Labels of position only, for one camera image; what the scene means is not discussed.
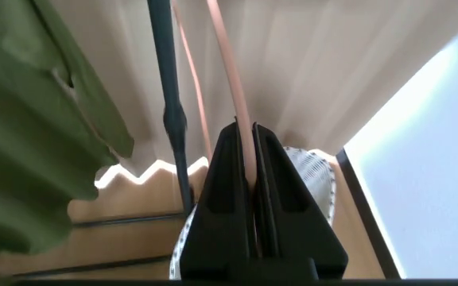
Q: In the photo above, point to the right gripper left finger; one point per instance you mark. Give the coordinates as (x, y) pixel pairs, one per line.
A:
(217, 226)

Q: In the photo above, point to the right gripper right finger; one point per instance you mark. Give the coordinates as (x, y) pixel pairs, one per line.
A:
(296, 226)

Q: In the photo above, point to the pink clothes hanger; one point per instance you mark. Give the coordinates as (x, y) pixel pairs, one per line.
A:
(233, 79)

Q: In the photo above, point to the green long-sleeved shirt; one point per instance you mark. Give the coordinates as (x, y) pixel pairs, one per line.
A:
(26, 119)

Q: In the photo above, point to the white laundry basket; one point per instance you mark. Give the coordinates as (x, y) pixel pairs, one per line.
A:
(316, 175)

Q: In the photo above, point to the black clothes rack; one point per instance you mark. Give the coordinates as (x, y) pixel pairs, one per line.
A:
(169, 79)

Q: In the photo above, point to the beige curtain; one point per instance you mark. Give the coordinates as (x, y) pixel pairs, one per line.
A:
(312, 59)

